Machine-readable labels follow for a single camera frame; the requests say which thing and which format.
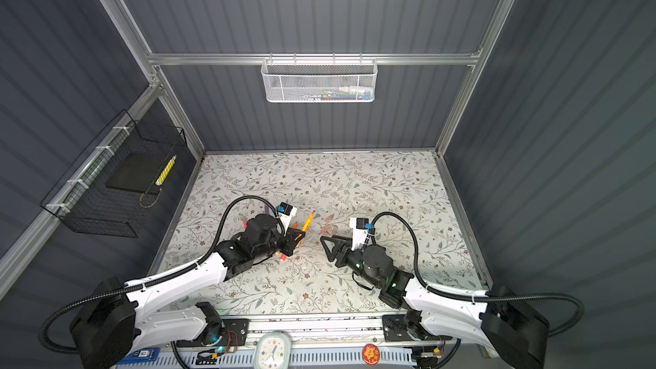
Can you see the aluminium enclosure frame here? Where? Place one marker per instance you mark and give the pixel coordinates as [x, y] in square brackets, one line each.
[159, 87]

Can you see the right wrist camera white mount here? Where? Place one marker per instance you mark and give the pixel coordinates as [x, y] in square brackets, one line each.
[361, 233]

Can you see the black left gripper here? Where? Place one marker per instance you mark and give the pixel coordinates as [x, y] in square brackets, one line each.
[287, 238]

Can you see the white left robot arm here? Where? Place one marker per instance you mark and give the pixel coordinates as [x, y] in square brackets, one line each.
[108, 330]

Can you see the black pad in basket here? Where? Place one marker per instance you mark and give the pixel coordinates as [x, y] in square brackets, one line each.
[137, 173]

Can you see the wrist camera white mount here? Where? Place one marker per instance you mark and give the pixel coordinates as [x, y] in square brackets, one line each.
[286, 213]
[361, 233]

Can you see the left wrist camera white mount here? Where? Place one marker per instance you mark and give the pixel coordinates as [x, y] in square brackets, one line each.
[286, 213]

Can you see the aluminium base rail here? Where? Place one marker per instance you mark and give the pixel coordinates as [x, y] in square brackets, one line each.
[371, 342]

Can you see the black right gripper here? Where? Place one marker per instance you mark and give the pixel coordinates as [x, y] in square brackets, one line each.
[343, 250]

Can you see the black wire basket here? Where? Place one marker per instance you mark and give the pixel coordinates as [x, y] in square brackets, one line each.
[114, 190]

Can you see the yellow highlighter in basket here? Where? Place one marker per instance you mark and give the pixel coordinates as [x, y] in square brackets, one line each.
[166, 171]

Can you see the red round sticker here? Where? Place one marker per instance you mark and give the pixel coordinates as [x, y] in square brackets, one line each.
[371, 354]

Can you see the white analog clock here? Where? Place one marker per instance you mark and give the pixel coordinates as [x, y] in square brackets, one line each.
[273, 351]

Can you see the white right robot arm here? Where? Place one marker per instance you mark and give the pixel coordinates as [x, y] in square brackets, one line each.
[516, 331]

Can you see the white wire basket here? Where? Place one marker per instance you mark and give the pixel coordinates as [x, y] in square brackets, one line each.
[319, 83]

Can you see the orange highlighter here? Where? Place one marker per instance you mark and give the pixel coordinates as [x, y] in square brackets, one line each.
[308, 222]

